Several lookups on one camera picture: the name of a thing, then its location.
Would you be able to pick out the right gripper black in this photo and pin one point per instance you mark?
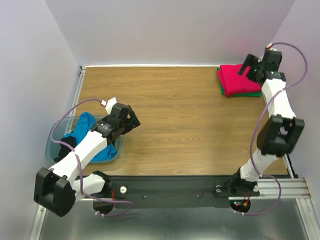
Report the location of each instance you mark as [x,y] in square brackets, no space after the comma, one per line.
[249,66]

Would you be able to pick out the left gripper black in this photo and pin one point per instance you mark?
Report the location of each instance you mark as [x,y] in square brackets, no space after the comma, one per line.
[132,122]

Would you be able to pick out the red t shirt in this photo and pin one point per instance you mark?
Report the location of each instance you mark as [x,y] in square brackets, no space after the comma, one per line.
[234,83]

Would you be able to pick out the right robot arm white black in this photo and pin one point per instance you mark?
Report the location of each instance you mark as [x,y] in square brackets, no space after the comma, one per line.
[280,133]

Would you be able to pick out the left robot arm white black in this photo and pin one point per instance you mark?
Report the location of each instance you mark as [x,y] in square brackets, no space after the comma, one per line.
[59,187]

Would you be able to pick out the folded green t shirt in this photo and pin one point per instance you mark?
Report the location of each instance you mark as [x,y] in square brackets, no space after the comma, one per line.
[248,94]

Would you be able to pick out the blue t shirt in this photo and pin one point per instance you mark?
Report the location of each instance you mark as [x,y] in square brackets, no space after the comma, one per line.
[82,127]

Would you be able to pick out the teal plastic bin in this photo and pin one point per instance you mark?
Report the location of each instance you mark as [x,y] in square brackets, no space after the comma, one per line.
[66,126]

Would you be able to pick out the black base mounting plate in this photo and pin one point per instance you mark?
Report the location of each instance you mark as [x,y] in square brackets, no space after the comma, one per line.
[153,202]

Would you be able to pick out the black garment in bin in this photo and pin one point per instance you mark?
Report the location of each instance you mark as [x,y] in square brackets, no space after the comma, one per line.
[64,150]

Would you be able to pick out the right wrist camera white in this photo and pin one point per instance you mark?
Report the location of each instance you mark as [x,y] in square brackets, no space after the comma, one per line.
[270,47]

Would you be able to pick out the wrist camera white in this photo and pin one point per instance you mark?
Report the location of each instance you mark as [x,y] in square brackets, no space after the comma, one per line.
[108,105]
[270,47]

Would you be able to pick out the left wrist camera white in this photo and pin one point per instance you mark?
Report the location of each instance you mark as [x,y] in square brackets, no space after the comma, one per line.
[108,105]

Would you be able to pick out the aluminium frame rail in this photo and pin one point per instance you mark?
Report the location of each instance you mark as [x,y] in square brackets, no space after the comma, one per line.
[282,187]

